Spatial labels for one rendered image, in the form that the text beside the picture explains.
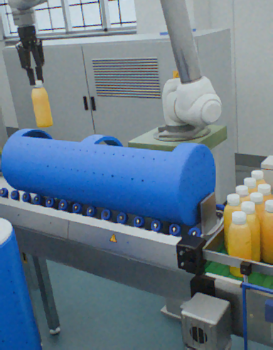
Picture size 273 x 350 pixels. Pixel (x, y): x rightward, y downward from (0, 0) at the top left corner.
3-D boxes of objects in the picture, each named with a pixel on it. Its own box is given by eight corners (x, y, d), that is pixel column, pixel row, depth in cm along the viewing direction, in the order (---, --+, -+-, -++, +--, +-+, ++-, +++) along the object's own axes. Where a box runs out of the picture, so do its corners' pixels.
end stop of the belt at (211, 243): (249, 203, 164) (249, 196, 163) (251, 204, 164) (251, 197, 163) (201, 256, 134) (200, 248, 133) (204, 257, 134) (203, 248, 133)
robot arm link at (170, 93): (187, 116, 228) (183, 73, 221) (205, 122, 212) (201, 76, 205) (159, 122, 223) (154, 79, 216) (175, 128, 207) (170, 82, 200)
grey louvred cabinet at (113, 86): (65, 169, 510) (41, 40, 460) (236, 200, 382) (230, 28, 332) (28, 186, 471) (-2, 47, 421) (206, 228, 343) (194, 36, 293)
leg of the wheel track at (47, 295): (55, 326, 255) (34, 232, 233) (62, 330, 252) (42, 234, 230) (47, 333, 251) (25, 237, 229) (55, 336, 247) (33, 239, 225)
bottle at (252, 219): (260, 266, 135) (259, 214, 128) (237, 265, 137) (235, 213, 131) (261, 254, 141) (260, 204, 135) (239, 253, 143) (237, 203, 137)
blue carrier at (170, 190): (51, 182, 214) (45, 123, 207) (217, 211, 165) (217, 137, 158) (3, 198, 192) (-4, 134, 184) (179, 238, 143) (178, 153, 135)
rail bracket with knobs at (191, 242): (190, 258, 144) (188, 230, 140) (210, 263, 140) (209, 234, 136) (175, 274, 136) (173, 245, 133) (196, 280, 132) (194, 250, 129)
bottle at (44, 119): (56, 124, 193) (49, 83, 186) (45, 128, 187) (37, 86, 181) (45, 123, 197) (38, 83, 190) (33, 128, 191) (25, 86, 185)
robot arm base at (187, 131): (167, 127, 234) (166, 117, 232) (205, 128, 223) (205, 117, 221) (150, 137, 220) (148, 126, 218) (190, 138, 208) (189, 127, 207)
